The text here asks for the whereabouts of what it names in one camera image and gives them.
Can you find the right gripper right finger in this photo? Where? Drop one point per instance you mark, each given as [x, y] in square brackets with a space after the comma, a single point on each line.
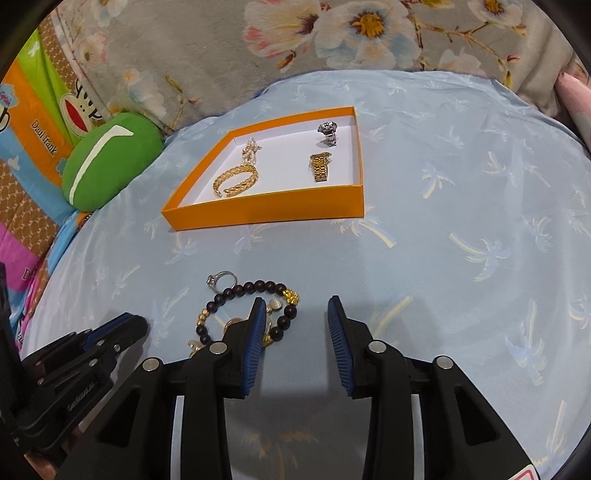
[463, 436]

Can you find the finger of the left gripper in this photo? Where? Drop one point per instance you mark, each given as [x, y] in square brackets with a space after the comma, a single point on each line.
[118, 334]

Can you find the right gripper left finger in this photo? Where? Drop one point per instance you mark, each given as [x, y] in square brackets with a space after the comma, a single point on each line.
[131, 436]

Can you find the small gold hoop earring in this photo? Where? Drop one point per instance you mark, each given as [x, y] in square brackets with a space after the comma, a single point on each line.
[194, 346]

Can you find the gold chain bangle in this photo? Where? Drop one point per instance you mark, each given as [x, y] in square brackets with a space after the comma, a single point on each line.
[235, 181]

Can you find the pearl hair clip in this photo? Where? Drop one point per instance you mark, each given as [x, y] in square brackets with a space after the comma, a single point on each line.
[249, 152]

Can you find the gold watch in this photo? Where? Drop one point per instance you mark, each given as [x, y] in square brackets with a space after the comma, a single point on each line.
[319, 165]

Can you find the silver blue-dial watch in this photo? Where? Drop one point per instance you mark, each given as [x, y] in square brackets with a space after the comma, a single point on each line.
[328, 129]

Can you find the green plush cushion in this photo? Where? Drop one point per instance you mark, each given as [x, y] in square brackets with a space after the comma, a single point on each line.
[108, 158]

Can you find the light blue palm bedsheet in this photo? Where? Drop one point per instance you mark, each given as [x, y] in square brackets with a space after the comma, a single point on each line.
[475, 244]

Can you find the colourful cartoon monkey sheet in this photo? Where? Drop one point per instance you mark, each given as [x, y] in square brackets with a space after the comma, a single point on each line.
[45, 113]

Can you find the orange shallow box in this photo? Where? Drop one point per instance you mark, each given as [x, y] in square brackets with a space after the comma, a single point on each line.
[286, 190]

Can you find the grey floral blanket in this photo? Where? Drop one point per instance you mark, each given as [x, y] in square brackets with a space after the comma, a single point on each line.
[180, 61]

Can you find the pink white plush pillow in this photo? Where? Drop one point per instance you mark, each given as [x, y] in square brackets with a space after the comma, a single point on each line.
[575, 95]

